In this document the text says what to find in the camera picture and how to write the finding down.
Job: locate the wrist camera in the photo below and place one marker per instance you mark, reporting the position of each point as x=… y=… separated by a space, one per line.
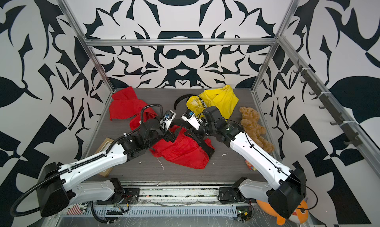
x=167 y=119
x=190 y=117

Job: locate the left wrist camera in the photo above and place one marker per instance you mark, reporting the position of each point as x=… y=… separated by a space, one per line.
x=167 y=119

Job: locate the yellow trousers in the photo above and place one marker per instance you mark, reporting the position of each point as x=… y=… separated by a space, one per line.
x=222 y=98

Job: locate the red trousers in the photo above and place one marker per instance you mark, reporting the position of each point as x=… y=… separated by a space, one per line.
x=184 y=151

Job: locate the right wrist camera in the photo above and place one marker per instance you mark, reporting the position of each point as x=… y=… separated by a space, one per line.
x=190 y=117

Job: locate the white cable duct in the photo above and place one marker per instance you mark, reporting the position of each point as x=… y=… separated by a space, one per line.
x=173 y=211

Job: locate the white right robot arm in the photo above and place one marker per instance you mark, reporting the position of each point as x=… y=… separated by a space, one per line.
x=284 y=189

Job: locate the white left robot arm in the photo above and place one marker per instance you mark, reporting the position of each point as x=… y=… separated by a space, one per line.
x=61 y=186

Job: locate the orange plush fish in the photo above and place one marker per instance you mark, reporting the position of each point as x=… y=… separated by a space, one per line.
x=299 y=216

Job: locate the small colourful toy figure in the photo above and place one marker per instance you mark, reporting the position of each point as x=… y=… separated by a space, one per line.
x=250 y=166

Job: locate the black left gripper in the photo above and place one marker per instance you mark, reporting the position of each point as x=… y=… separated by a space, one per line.
x=168 y=137

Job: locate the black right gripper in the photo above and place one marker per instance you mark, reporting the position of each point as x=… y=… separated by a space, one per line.
x=195 y=131

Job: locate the striped printed bag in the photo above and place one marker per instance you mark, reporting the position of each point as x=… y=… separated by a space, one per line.
x=76 y=209

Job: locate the brown teddy bear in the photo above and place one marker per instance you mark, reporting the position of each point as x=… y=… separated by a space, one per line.
x=249 y=120

